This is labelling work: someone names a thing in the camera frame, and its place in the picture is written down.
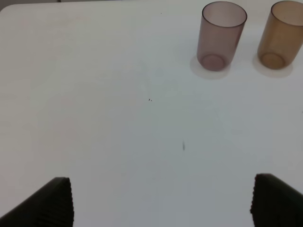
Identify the translucent pink plastic cup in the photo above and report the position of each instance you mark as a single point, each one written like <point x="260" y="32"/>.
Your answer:
<point x="222" y="23"/>

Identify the translucent amber plastic cup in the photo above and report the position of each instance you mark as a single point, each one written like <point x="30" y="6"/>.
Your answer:
<point x="282" y="37"/>

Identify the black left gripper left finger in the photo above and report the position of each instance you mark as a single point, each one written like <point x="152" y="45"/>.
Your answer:
<point x="50" y="206"/>

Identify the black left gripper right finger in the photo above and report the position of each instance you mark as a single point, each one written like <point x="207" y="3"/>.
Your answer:
<point x="275" y="203"/>

